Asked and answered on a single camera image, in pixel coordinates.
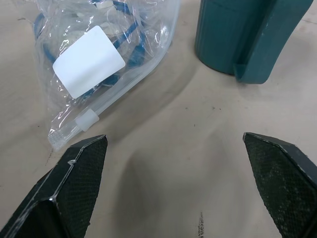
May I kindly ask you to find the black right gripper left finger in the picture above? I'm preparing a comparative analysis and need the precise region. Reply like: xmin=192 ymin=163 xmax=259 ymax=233
xmin=0 ymin=134 xmax=108 ymax=238

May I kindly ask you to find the blue cable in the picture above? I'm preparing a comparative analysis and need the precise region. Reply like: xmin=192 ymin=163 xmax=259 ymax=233
xmin=33 ymin=0 xmax=149 ymax=100

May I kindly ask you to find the teal plastic container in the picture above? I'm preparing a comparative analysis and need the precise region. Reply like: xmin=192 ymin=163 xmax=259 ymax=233
xmin=194 ymin=0 xmax=315 ymax=85

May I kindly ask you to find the clear plastic zip bag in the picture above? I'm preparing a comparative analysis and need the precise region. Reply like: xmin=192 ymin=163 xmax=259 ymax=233
xmin=33 ymin=0 xmax=181 ymax=151

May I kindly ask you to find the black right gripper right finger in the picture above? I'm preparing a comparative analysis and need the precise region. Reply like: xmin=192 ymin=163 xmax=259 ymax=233
xmin=242 ymin=132 xmax=317 ymax=238

